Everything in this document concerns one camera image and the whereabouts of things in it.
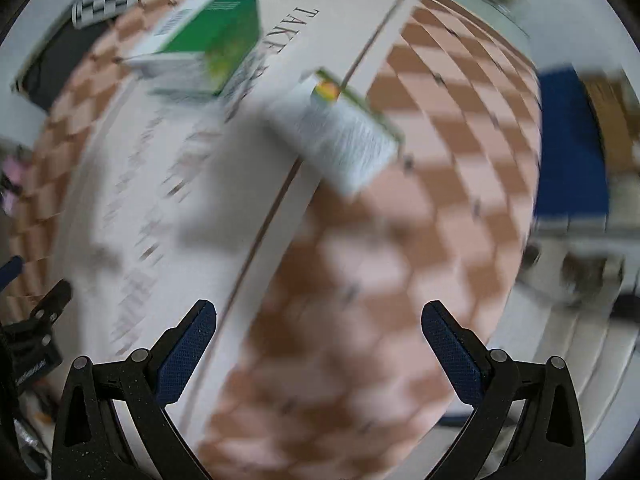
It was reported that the green and white medicine box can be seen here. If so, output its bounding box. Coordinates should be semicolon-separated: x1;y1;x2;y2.
122;0;263;98

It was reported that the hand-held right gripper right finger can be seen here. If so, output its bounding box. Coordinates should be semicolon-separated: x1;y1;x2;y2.
421;301;587;480

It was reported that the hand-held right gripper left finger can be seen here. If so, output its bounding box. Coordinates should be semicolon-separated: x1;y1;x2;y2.
51;300;218;480

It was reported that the white box with yellow mark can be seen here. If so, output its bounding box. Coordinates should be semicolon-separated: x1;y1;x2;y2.
270;67;405;197

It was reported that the white padded chair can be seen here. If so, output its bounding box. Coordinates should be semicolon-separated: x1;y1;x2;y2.
500;280;640;441

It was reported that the brown cardboard box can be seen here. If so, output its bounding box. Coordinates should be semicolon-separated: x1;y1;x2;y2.
582;72;640;171

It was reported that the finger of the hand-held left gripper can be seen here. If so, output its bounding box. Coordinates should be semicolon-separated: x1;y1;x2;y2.
0;255;24;291
29;280;73;327

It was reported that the diamond patterned dining table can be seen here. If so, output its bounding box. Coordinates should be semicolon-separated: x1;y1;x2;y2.
10;0;543;480

